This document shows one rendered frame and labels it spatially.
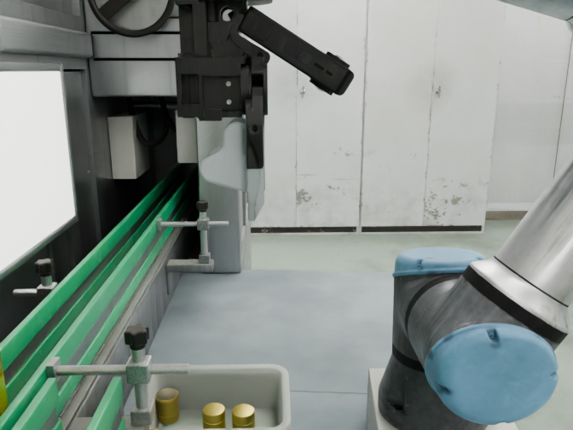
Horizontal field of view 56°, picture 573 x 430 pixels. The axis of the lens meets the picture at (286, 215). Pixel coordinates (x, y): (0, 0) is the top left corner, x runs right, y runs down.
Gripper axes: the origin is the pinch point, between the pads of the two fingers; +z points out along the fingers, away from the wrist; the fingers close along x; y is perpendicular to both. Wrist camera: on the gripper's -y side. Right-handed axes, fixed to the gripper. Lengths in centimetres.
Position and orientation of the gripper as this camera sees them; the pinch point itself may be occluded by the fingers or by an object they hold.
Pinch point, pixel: (259, 200)
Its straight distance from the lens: 54.1
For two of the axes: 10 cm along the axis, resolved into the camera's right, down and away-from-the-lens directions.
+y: -10.0, 0.1, -0.3
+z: 0.0, 9.7, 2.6
